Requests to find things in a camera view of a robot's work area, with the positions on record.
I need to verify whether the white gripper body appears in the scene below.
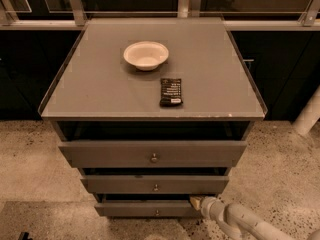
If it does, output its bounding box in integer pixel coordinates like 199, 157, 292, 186
200, 197, 227, 224

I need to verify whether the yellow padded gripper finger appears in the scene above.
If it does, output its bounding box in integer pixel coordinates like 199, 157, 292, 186
189, 196, 204, 211

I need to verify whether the grey bottom drawer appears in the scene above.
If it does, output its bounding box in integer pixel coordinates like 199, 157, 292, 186
95, 194, 201, 218

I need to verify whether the grey drawer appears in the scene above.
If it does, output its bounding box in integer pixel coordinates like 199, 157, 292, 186
95, 194, 201, 218
81, 175, 229, 194
59, 140, 247, 168

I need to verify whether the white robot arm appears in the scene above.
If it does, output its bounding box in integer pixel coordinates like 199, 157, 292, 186
190, 196, 295, 240

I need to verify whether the grey middle drawer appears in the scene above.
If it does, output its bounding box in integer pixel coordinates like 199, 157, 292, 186
81, 175, 229, 194

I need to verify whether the grey drawer cabinet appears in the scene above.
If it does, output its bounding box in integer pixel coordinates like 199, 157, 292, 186
37, 16, 268, 216

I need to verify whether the grey top drawer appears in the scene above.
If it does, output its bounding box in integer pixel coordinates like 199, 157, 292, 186
59, 140, 247, 168

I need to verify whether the black snack bar packet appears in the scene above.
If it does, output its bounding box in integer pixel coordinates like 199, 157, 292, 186
160, 78, 183, 107

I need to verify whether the white pillar base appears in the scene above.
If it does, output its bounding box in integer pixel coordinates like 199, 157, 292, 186
293, 86, 320, 135

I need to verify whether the white bowl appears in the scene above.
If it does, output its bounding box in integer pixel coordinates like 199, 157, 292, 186
123, 41, 169, 71

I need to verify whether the metal window rail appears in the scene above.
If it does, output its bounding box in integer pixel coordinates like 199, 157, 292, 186
0, 0, 320, 31

